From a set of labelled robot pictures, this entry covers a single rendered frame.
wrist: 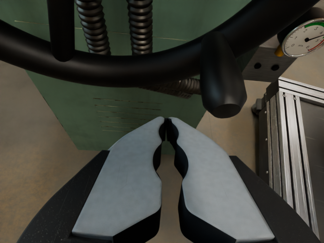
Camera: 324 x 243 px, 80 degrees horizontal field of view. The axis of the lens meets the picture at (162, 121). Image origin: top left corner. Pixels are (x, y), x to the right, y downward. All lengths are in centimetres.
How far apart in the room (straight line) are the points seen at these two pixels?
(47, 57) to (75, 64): 2
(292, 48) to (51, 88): 50
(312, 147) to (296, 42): 62
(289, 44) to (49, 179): 85
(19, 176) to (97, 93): 55
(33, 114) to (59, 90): 52
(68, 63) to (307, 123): 91
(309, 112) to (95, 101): 85
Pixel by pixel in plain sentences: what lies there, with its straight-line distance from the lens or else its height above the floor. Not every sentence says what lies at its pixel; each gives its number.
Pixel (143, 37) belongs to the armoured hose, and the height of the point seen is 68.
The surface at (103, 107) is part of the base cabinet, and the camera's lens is 56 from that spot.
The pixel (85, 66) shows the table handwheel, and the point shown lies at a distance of 18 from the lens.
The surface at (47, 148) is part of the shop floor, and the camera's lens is 95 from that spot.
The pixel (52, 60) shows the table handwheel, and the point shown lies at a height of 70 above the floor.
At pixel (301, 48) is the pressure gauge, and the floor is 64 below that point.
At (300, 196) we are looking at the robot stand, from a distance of 78.
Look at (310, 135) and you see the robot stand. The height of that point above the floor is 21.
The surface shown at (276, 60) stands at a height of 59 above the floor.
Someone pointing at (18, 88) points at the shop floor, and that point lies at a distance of 117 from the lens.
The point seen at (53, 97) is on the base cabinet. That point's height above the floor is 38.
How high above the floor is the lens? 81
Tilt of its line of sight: 60 degrees down
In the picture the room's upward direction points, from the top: 15 degrees clockwise
